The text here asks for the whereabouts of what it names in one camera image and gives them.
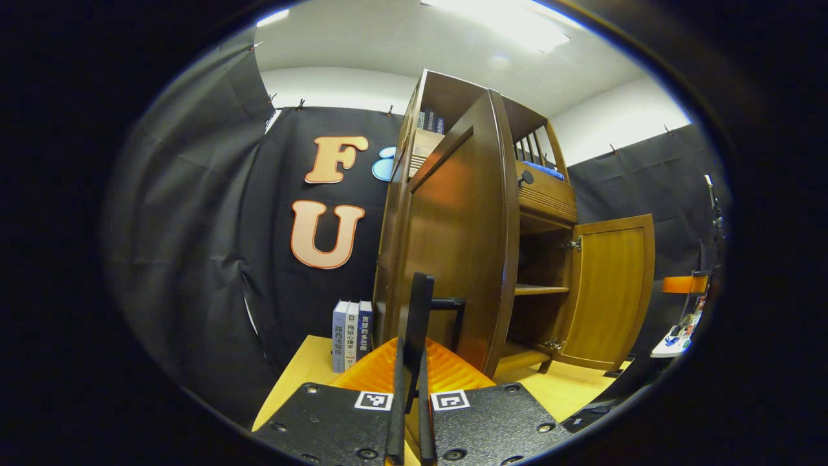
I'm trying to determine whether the white paperback book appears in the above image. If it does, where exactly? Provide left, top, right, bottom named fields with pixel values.
left=345, top=302, right=360, bottom=371

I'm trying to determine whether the wooden drawer with black knob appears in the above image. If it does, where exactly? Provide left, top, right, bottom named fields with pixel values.
left=408, top=128, right=578, bottom=224

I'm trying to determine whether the blue folded towel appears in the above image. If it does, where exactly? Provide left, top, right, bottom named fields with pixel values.
left=523, top=161, right=565, bottom=182

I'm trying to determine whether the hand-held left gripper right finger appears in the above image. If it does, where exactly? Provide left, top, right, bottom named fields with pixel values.
left=417, top=338, right=573, bottom=465

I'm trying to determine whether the wooden shoe cabinet door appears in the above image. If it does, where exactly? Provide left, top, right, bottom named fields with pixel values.
left=553, top=214, right=656, bottom=372
left=387, top=89, right=521, bottom=415

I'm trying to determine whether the wooden cabinet shelf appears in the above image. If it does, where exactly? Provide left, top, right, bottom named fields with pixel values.
left=514, top=283, right=571, bottom=297

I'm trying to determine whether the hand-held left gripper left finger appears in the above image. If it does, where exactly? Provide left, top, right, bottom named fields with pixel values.
left=254, top=337, right=406, bottom=466

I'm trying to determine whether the pale blue paperback book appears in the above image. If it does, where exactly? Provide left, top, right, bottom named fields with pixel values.
left=332, top=301, right=351, bottom=374

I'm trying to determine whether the wooden double-door shoe cabinet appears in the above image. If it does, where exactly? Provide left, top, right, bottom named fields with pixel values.
left=373, top=69, right=580, bottom=379

